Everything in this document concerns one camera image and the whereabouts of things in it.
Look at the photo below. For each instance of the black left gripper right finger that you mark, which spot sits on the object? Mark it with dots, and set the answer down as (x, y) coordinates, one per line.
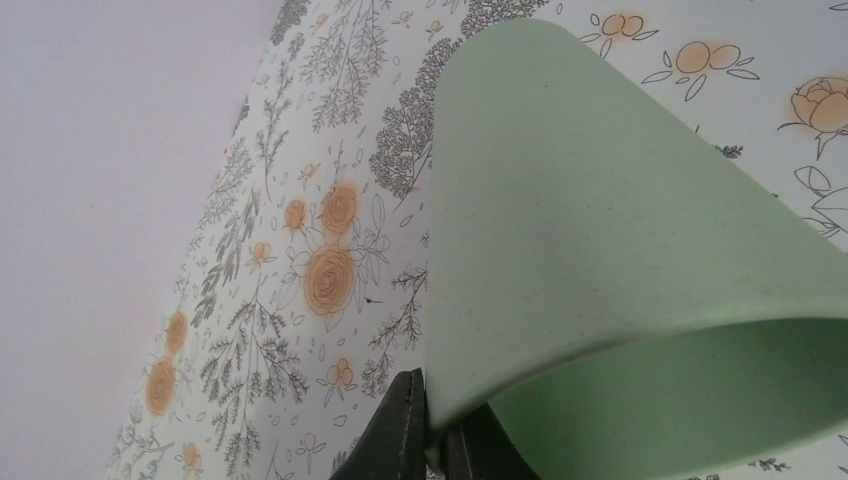
(478, 448)

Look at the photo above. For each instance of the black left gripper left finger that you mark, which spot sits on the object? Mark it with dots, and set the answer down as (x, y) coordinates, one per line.
(392, 444)

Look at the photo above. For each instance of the mint green plastic cup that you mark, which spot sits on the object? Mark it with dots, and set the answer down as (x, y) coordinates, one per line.
(629, 302)

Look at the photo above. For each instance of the floral tablecloth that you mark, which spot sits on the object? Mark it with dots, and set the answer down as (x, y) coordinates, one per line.
(306, 283)

